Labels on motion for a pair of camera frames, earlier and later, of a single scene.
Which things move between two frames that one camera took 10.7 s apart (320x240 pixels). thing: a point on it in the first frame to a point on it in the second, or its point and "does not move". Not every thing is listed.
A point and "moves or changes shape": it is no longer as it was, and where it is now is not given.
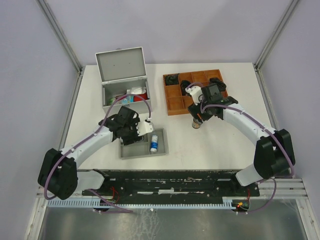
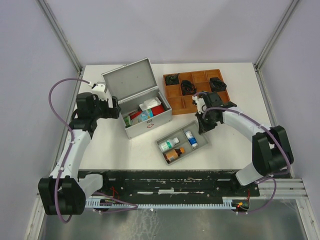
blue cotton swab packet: (128, 99) to (146, 114)
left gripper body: (130, 135) to (102, 109)
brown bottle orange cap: (196, 124) to (173, 154)
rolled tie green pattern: (170, 79) does not move
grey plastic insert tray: (142, 149) to (181, 143)
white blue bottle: (154, 143) to (192, 140)
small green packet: (112, 100) moves or changes shape
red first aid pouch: (139, 98) to (157, 110)
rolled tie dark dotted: (216, 81) does not move
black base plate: (172, 183) does not move
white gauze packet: (136, 90) to (150, 104)
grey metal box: (121, 69) moves or changes shape
